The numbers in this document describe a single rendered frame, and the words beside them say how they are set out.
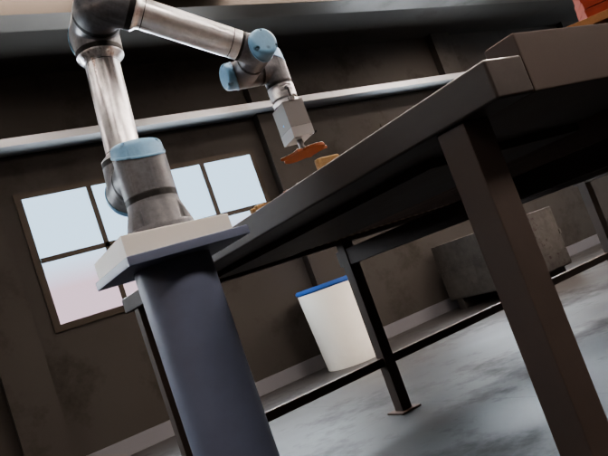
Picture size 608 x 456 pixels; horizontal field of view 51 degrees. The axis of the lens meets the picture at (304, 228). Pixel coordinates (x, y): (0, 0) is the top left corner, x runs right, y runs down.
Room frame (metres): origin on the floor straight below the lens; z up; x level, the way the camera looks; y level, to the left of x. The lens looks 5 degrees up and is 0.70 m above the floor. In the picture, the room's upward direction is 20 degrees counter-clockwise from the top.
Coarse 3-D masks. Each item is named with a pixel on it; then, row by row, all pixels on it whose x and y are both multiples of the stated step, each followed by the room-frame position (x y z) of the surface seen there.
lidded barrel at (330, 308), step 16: (320, 288) 5.11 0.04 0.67; (336, 288) 5.12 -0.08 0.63; (304, 304) 5.26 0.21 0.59; (320, 304) 5.14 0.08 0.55; (336, 304) 5.12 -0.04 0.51; (352, 304) 5.16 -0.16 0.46; (320, 320) 5.18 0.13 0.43; (336, 320) 5.13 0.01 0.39; (352, 320) 5.15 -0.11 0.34; (320, 336) 5.23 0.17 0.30; (336, 336) 5.15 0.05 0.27; (352, 336) 5.14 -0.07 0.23; (336, 352) 5.18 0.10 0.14; (352, 352) 5.15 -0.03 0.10; (368, 352) 5.19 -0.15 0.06; (336, 368) 5.23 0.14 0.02
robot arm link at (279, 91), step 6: (276, 84) 1.69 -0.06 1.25; (282, 84) 1.69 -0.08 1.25; (288, 84) 1.70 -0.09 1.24; (270, 90) 1.70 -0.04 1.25; (276, 90) 1.69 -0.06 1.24; (282, 90) 1.69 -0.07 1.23; (294, 90) 1.71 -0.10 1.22; (270, 96) 1.71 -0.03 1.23; (276, 96) 1.69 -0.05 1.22; (282, 96) 1.69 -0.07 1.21; (288, 96) 1.69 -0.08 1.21; (294, 96) 1.71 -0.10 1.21; (276, 102) 1.70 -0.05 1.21
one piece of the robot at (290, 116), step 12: (276, 108) 1.71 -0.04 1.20; (288, 108) 1.68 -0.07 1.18; (300, 108) 1.69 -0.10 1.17; (276, 120) 1.74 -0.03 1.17; (288, 120) 1.67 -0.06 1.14; (300, 120) 1.69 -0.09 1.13; (288, 132) 1.70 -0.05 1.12; (300, 132) 1.68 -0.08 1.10; (312, 132) 1.69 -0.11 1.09; (288, 144) 1.73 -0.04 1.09; (300, 144) 1.71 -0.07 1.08
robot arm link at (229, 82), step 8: (224, 64) 1.63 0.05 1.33; (232, 64) 1.63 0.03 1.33; (224, 72) 1.63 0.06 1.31; (232, 72) 1.62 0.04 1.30; (240, 72) 1.61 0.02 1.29; (264, 72) 1.67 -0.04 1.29; (224, 80) 1.65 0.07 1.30; (232, 80) 1.63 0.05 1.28; (240, 80) 1.64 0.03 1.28; (248, 80) 1.63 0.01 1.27; (256, 80) 1.67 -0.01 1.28; (264, 80) 1.68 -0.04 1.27; (224, 88) 1.66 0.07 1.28; (232, 88) 1.65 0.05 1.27; (240, 88) 1.66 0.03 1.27
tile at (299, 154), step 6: (312, 144) 1.66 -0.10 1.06; (318, 144) 1.67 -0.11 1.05; (324, 144) 1.69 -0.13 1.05; (300, 150) 1.66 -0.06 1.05; (306, 150) 1.68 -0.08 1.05; (312, 150) 1.71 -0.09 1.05; (318, 150) 1.74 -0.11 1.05; (288, 156) 1.70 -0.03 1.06; (294, 156) 1.70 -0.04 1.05; (300, 156) 1.72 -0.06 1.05; (306, 156) 1.75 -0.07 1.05; (288, 162) 1.75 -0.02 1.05; (294, 162) 1.78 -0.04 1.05
